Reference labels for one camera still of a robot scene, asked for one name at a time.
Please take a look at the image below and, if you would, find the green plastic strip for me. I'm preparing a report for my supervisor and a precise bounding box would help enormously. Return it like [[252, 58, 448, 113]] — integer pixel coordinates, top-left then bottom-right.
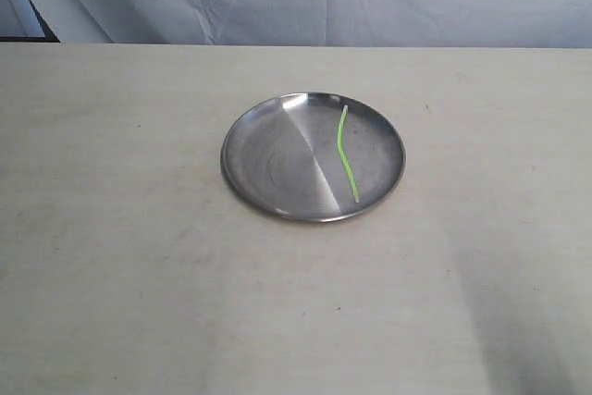
[[337, 105, 360, 204]]

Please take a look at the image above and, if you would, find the round stainless steel plate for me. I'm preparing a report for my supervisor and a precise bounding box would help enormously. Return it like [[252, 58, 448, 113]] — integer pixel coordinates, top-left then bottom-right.
[[220, 92, 406, 223]]

